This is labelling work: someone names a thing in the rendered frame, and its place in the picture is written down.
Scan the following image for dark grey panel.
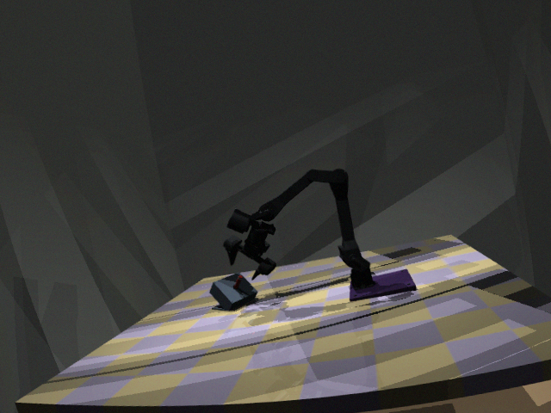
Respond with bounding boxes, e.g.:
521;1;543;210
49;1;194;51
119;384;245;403
210;272;257;311

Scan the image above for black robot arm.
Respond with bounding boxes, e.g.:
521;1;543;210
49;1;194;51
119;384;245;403
227;169;375;290

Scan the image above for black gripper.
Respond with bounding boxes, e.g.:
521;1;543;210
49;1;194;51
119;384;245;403
223;235;276;280

